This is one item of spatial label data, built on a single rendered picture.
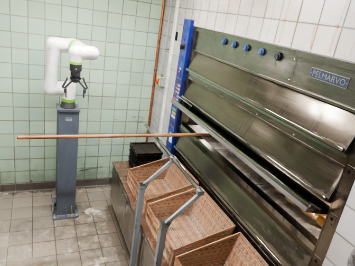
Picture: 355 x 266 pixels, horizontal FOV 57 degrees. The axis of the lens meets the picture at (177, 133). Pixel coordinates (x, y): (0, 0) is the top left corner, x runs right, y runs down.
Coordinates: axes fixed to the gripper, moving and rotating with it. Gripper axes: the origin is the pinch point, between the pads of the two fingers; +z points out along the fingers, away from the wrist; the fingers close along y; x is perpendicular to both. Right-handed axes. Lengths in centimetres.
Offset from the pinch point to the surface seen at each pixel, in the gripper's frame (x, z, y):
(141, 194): 62, 57, -45
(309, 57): 126, -64, -106
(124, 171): -27, 88, -54
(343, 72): 148, -62, -108
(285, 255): 154, 44, -104
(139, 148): -31, 64, -69
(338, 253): 181, 18, -106
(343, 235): 179, 8, -106
